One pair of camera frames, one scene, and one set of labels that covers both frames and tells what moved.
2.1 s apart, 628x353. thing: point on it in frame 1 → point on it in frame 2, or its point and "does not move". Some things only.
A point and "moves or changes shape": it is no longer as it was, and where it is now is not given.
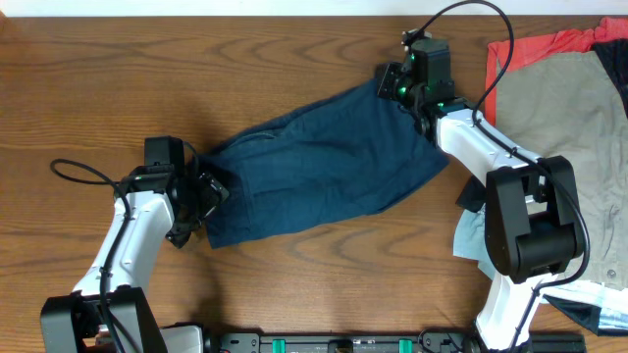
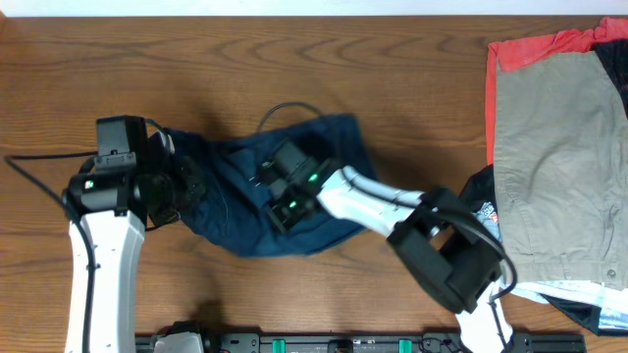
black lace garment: [613, 53] does not move
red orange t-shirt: [532, 51] does not move
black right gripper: [390, 79] → [270, 191]
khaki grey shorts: [565, 105] does not move
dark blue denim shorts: [315, 160] moves or changes shape
